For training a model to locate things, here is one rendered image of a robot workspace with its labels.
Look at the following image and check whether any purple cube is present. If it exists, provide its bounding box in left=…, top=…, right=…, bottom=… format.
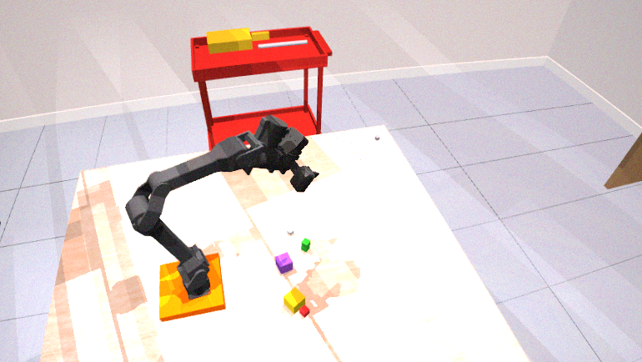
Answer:
left=274, top=252, right=293, bottom=274

